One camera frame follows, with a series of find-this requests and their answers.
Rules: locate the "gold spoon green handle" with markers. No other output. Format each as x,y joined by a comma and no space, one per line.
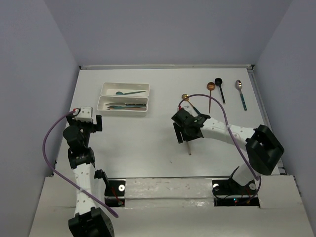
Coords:
186,98

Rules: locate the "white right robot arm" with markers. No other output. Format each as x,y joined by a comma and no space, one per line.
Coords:
258,147

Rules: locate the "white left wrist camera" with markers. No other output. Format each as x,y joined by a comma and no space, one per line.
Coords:
83,114

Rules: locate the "copper spoon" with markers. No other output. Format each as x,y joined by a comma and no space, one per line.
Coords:
210,86

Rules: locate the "steel knife dark marbled handle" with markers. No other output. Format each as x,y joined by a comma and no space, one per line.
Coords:
127,104

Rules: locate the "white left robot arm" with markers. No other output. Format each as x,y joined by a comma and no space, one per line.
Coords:
89,218

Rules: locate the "teal plastic spoon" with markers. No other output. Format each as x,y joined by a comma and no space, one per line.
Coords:
129,93

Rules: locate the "teal plastic knife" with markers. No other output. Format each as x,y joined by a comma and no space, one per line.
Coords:
135,107

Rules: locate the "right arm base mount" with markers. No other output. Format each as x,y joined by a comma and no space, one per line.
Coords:
229,193

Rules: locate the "silver spoon teal handle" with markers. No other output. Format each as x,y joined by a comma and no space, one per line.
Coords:
238,86

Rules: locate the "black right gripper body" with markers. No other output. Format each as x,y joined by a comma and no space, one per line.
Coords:
185,135

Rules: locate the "black spoon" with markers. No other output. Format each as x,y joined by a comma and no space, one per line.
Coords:
218,82

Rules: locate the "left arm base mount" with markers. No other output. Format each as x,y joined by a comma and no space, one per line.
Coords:
115,193

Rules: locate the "white near tray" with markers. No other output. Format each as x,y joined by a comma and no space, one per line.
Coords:
102,109

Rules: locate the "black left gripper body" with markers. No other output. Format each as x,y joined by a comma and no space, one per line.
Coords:
85,128

